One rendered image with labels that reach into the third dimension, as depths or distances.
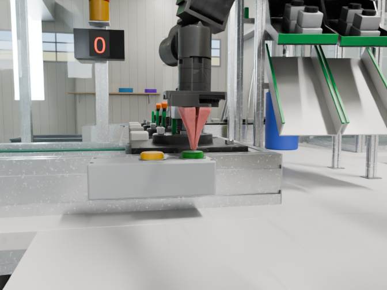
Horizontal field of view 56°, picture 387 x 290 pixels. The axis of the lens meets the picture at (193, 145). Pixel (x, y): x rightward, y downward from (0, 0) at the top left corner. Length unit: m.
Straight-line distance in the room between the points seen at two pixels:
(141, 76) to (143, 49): 0.64
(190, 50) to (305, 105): 0.38
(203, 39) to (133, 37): 8.34
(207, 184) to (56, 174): 0.27
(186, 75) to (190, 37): 0.06
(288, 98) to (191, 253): 0.52
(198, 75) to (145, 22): 8.45
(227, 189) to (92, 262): 0.32
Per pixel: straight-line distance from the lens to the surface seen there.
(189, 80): 0.60
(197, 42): 0.61
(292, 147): 1.74
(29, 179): 0.69
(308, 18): 0.87
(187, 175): 0.60
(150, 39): 8.97
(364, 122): 0.94
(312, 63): 1.03
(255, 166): 0.72
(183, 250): 0.50
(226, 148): 0.75
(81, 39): 0.95
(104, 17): 0.96
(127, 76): 8.81
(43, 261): 0.50
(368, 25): 0.95
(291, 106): 0.89
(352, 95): 1.00
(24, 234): 0.63
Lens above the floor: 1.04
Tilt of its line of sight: 5 degrees down
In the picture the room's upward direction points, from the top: straight up
